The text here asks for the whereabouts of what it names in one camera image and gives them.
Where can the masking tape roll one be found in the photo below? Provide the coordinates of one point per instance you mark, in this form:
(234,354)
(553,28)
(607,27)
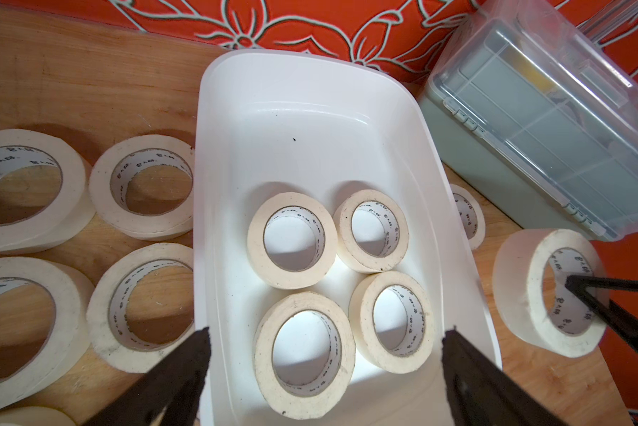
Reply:
(115,169)

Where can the masking tape roll three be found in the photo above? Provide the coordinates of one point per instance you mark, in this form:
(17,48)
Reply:
(68,337)

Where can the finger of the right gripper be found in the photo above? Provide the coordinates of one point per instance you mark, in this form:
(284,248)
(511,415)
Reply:
(618,319)

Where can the masking tape roll four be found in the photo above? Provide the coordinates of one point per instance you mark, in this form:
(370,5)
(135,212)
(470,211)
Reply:
(68,213)

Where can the masking tape roll six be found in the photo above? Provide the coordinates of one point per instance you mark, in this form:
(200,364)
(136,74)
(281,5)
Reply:
(319,396)

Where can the grey lidded plastic box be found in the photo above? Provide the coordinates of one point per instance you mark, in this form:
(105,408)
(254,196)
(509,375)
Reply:
(535,117)

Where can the masking tape roll seven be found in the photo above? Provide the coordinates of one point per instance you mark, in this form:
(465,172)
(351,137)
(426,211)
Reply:
(529,277)

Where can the masking tape roll eight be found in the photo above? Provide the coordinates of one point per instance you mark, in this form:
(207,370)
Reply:
(471,216)

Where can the masking tape roll five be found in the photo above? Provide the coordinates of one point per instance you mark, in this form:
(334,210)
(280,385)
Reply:
(109,332)

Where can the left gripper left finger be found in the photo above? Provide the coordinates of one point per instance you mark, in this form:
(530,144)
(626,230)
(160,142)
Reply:
(171,390)

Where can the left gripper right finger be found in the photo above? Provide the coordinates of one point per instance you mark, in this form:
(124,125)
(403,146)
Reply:
(479,393)

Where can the masking tape roll nine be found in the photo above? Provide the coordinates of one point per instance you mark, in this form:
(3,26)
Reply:
(393,222)

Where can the masking tape roll two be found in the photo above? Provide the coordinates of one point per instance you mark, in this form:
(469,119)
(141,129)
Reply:
(312,214)

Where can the masking tape roll twelve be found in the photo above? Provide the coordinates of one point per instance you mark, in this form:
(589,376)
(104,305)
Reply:
(35,416)

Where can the white plastic storage tray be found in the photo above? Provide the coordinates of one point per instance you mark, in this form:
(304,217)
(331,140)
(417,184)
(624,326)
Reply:
(271,122)

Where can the masking tape roll eleven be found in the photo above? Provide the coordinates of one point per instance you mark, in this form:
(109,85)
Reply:
(417,343)

